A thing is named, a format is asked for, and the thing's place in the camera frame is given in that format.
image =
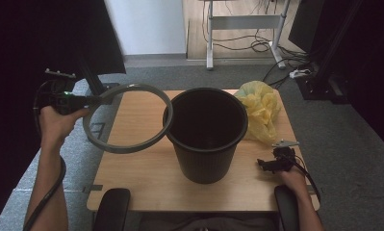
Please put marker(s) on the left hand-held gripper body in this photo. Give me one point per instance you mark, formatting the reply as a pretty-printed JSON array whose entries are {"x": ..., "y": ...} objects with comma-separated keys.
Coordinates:
[{"x": 59, "y": 96}]

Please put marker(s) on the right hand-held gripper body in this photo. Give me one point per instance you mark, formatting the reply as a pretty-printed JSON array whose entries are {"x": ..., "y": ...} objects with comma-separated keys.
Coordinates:
[{"x": 284, "y": 159}]

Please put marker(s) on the yellow plastic bag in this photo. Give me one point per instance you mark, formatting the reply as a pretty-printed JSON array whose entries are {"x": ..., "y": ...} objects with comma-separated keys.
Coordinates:
[{"x": 260, "y": 109}]

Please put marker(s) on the black trash bin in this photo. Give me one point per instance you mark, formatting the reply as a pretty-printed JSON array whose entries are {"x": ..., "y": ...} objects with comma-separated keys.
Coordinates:
[{"x": 205, "y": 163}]

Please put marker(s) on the person's right hand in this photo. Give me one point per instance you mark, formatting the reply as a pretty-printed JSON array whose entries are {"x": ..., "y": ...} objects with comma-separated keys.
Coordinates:
[{"x": 294, "y": 179}]

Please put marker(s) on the person's left hand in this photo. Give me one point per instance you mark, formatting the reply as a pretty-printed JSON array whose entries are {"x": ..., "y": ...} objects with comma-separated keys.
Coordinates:
[{"x": 56, "y": 126}]

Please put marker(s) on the black metal stand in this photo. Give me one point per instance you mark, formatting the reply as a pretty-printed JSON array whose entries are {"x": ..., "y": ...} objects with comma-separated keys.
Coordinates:
[{"x": 91, "y": 77}]

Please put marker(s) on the black chair armrest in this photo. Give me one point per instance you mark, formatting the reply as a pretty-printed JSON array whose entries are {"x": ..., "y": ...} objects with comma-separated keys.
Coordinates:
[
  {"x": 286, "y": 205},
  {"x": 114, "y": 208}
]

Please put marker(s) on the black curtain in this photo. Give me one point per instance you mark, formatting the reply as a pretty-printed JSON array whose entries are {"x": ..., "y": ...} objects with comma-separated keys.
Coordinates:
[
  {"x": 19, "y": 32},
  {"x": 375, "y": 64}
]

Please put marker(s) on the black equipment stand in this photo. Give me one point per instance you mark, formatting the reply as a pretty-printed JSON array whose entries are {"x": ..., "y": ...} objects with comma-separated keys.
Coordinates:
[{"x": 321, "y": 86}]

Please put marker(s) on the white power strip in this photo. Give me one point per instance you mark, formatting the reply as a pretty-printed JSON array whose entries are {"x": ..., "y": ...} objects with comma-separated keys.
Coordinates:
[{"x": 298, "y": 73}]

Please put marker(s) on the metal table bracket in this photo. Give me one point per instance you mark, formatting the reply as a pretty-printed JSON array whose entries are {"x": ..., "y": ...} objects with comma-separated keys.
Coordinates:
[{"x": 93, "y": 188}]

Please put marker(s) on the white desk frame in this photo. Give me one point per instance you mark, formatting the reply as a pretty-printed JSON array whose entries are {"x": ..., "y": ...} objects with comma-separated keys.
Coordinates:
[{"x": 244, "y": 22}]

